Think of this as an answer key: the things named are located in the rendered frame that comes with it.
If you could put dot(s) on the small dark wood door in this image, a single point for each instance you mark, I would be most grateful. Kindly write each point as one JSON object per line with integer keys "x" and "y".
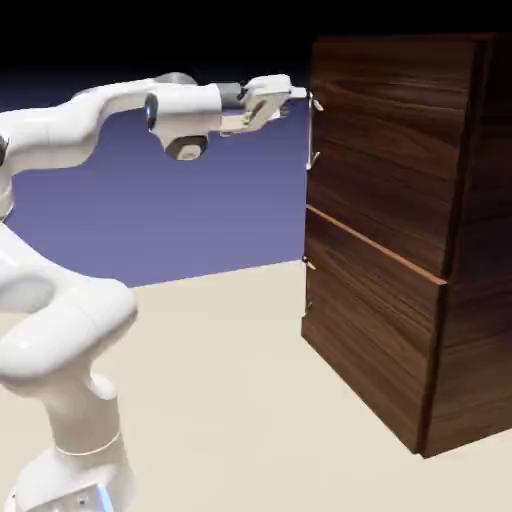
{"x": 368, "y": 320}

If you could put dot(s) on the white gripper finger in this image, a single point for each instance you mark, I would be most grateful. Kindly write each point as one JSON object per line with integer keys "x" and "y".
{"x": 282, "y": 112}
{"x": 298, "y": 93}

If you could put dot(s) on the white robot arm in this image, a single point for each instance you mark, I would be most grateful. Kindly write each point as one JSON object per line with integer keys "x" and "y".
{"x": 184, "y": 107}

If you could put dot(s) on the large dark wood door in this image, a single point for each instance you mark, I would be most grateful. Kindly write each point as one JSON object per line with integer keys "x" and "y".
{"x": 384, "y": 168}

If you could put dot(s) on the dark wood cabinet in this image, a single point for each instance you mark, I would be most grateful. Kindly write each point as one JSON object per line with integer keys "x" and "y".
{"x": 404, "y": 240}

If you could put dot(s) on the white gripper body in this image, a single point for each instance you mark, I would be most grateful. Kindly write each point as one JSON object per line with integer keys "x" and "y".
{"x": 267, "y": 96}

